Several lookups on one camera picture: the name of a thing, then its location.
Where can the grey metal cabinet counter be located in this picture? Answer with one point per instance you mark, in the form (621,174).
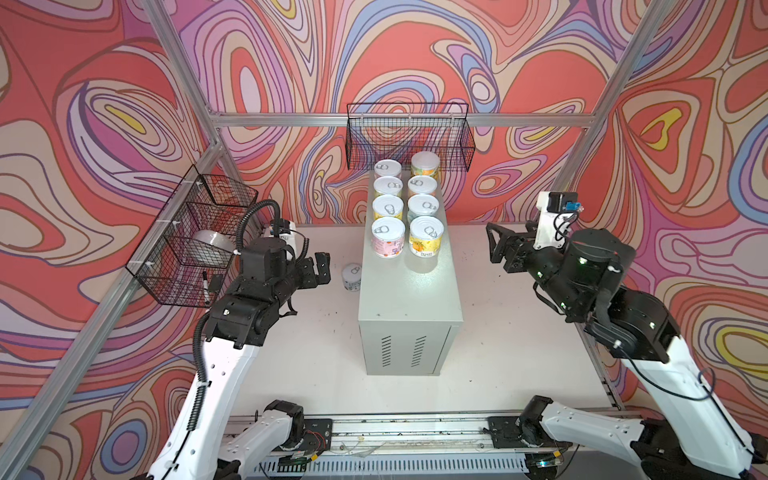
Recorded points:
(409,309)

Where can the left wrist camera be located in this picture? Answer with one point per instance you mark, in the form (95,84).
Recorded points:
(286,231)

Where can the black wire basket left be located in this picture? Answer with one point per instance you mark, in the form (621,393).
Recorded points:
(168,262)

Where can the orange green lidded can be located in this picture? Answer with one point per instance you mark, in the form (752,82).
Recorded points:
(425,163)

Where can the pink labelled can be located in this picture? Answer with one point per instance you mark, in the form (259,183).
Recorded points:
(388,167)

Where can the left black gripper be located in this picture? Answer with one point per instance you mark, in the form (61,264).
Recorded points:
(308,276)

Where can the green circuit board right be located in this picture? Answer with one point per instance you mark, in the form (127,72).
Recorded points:
(545,460)

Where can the white grey can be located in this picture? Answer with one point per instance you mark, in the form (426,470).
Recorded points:
(388,234)

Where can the teal can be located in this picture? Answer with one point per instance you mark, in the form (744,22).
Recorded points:
(422,205)

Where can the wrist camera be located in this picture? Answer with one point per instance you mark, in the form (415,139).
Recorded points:
(286,231)
(557,212)

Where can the green circuit board left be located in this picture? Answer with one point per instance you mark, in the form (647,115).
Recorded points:
(297,462)

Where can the green circuit board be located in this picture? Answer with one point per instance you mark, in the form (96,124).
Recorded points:
(545,460)
(297,462)

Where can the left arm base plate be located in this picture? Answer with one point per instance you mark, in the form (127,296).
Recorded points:
(306,437)

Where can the green labelled can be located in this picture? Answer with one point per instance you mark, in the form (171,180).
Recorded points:
(388,185)

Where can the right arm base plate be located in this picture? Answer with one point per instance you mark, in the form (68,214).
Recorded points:
(513,432)

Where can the yellow can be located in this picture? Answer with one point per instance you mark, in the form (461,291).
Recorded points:
(425,236)
(387,206)

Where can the white tape roll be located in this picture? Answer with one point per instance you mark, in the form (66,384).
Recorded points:
(215,239)

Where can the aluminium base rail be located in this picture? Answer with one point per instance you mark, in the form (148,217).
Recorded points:
(408,429)

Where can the black wire basket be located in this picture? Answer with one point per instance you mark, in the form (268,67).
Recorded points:
(398,130)
(168,262)

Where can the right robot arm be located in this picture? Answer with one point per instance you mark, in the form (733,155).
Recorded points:
(697,438)

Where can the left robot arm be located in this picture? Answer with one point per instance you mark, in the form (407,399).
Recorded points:
(226,340)

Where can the orange red labelled can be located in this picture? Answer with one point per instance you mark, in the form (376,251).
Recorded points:
(421,184)

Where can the black marker pen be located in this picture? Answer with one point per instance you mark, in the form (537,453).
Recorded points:
(205,288)

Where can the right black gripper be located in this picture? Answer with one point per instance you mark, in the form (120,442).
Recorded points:
(507,238)

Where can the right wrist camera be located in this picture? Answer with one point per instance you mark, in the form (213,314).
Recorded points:
(557,212)

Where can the black wire basket rear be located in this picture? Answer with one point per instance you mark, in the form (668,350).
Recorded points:
(398,130)

